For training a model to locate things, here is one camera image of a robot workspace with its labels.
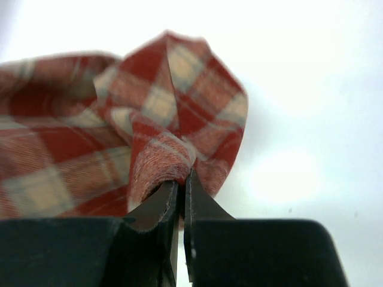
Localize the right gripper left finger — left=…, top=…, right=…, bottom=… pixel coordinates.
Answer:
left=1, top=181, right=179, bottom=286

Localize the red plaid skirt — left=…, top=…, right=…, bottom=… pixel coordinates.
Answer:
left=1, top=32, right=248, bottom=219

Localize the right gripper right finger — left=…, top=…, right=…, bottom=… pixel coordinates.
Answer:
left=184, top=171, right=348, bottom=287

